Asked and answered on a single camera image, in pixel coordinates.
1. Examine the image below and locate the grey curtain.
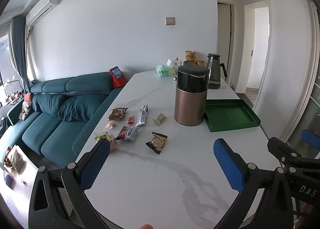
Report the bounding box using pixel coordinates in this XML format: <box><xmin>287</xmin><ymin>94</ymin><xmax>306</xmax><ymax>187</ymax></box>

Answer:
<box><xmin>7</xmin><ymin>16</ymin><xmax>32</xmax><ymax>94</ymax></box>

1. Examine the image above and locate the bowl of nuts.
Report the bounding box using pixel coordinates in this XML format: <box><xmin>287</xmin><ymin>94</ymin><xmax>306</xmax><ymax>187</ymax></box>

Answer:
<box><xmin>3</xmin><ymin>146</ymin><xmax>14</xmax><ymax>168</ymax></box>

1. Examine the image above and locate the white silver snack packet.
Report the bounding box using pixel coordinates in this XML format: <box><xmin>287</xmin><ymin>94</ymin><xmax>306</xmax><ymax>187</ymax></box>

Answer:
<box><xmin>135</xmin><ymin>104</ymin><xmax>148</xmax><ymax>127</ymax></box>

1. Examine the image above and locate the yellow snack packet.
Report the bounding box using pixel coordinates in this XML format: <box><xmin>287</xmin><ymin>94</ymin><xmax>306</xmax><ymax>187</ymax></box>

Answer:
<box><xmin>94</xmin><ymin>131</ymin><xmax>110</xmax><ymax>142</ymax></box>

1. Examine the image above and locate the pale green candy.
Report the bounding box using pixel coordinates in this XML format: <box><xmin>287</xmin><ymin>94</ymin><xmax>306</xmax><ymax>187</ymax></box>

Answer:
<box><xmin>153</xmin><ymin>113</ymin><xmax>167</xmax><ymax>125</ymax></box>

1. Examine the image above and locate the green tray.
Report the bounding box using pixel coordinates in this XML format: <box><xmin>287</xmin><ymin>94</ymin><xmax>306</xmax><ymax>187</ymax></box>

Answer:
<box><xmin>204</xmin><ymin>99</ymin><xmax>261</xmax><ymax>133</ymax></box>

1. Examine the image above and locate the stack of golden bowls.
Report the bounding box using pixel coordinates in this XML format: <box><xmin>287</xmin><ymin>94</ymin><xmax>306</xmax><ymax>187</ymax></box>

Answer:
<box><xmin>185</xmin><ymin>51</ymin><xmax>196</xmax><ymax>65</ymax></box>

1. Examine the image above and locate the dark door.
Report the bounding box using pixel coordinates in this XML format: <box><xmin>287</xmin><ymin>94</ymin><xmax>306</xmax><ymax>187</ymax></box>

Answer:
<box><xmin>217</xmin><ymin>1</ymin><xmax>235</xmax><ymax>92</ymax></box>

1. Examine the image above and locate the white side table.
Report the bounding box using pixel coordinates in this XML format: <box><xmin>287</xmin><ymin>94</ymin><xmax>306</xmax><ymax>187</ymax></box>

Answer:
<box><xmin>0</xmin><ymin>145</ymin><xmax>39</xmax><ymax>222</ymax></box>

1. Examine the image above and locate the white air conditioner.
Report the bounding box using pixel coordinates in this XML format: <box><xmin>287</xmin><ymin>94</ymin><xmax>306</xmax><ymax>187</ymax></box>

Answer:
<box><xmin>26</xmin><ymin>0</ymin><xmax>61</xmax><ymax>26</ymax></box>

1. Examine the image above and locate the clear glass cup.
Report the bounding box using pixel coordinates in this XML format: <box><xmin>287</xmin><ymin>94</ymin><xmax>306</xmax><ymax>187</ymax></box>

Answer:
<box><xmin>172</xmin><ymin>59</ymin><xmax>182</xmax><ymax>75</ymax></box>

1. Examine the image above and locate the green tissue pack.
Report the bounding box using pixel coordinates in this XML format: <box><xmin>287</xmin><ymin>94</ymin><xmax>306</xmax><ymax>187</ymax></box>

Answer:
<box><xmin>156</xmin><ymin>64</ymin><xmax>175</xmax><ymax>78</ymax></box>

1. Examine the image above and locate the patterned cushion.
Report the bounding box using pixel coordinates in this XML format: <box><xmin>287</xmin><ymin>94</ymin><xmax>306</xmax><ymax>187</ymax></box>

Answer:
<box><xmin>19</xmin><ymin>100</ymin><xmax>32</xmax><ymax>121</ymax></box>

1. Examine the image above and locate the large teal pillow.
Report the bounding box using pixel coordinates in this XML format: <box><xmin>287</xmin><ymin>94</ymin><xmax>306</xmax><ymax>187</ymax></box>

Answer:
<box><xmin>58</xmin><ymin>94</ymin><xmax>108</xmax><ymax>122</ymax></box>

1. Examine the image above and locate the dark white snack packet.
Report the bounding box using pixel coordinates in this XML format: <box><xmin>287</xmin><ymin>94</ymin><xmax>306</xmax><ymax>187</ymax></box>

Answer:
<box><xmin>115</xmin><ymin>126</ymin><xmax>140</xmax><ymax>142</ymax></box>

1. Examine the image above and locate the clear snack bag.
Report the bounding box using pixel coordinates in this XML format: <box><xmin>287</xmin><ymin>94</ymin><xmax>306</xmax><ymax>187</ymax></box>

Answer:
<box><xmin>11</xmin><ymin>148</ymin><xmax>25</xmax><ymax>171</ymax></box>

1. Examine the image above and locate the brown snack packet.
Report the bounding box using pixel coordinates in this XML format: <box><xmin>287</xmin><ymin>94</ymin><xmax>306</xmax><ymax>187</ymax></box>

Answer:
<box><xmin>108</xmin><ymin>107</ymin><xmax>128</xmax><ymax>121</ymax></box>

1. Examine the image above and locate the red smart display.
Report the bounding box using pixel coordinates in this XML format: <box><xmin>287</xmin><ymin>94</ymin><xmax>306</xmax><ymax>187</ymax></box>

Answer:
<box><xmin>109</xmin><ymin>67</ymin><xmax>126</xmax><ymax>88</ymax></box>

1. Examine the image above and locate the copper canister with black lid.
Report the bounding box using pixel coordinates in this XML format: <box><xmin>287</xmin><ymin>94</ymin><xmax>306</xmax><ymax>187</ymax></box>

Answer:
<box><xmin>174</xmin><ymin>65</ymin><xmax>210</xmax><ymax>126</ymax></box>

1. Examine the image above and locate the glass sliding door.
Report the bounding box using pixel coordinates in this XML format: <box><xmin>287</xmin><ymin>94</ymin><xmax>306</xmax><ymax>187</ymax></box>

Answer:
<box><xmin>282</xmin><ymin>0</ymin><xmax>320</xmax><ymax>159</ymax></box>

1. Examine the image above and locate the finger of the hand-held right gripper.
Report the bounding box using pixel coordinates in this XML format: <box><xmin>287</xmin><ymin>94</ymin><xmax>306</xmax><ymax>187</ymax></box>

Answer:
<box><xmin>267</xmin><ymin>137</ymin><xmax>302</xmax><ymax>167</ymax></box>
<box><xmin>301</xmin><ymin>129</ymin><xmax>320</xmax><ymax>158</ymax></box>

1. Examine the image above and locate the small teal pillow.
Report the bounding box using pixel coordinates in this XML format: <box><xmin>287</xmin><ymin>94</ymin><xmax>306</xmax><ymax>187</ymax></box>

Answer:
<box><xmin>32</xmin><ymin>94</ymin><xmax>66</xmax><ymax>115</ymax></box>

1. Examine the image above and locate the teal sofa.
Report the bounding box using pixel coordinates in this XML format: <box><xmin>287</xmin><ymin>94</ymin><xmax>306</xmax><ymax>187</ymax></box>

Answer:
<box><xmin>0</xmin><ymin>72</ymin><xmax>130</xmax><ymax>169</ymax></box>

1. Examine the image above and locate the grey glass pitcher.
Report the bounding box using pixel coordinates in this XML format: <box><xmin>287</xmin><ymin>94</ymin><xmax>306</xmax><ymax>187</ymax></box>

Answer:
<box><xmin>205</xmin><ymin>53</ymin><xmax>228</xmax><ymax>89</ymax></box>

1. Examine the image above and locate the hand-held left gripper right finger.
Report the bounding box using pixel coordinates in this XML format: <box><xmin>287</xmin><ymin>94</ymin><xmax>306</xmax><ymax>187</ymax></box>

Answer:
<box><xmin>213</xmin><ymin>138</ymin><xmax>298</xmax><ymax>229</ymax></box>

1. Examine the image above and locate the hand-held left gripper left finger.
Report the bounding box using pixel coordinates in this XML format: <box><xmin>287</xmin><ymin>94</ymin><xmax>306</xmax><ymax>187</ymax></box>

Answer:
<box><xmin>28</xmin><ymin>139</ymin><xmax>120</xmax><ymax>229</ymax></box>

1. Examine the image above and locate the bright doorway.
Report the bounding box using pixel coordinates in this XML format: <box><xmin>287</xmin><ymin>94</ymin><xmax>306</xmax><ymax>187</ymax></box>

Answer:
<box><xmin>244</xmin><ymin>0</ymin><xmax>272</xmax><ymax>104</ymax></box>

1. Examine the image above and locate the black gold cookie packet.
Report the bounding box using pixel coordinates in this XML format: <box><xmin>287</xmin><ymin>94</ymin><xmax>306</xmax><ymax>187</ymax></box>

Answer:
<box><xmin>146</xmin><ymin>132</ymin><xmax>168</xmax><ymax>155</ymax></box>

